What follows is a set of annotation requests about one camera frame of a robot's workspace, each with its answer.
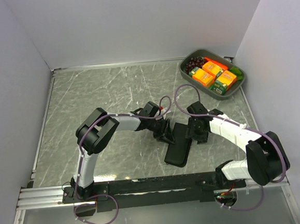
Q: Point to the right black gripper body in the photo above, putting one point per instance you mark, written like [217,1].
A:
[194,131]

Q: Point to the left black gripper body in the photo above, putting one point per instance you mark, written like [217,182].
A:
[158,128]

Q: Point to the black zippered tool case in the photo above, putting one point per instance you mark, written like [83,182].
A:
[177,153]

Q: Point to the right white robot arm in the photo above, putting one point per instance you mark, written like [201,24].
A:
[265,157]

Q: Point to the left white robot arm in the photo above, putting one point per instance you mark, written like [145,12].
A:
[94,134]

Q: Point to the orange juice carton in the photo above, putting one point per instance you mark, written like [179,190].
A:
[202,77]
[213,69]
[223,83]

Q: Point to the grey plastic tray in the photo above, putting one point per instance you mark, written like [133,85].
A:
[206,53]

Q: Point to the dark red grapes bunch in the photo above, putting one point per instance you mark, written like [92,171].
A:
[195,62]

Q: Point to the orange carrot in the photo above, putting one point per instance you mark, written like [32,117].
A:
[216,62]

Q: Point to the green leaf vegetable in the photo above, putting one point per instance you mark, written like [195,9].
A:
[237,72]

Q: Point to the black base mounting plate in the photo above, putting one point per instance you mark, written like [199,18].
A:
[153,191]

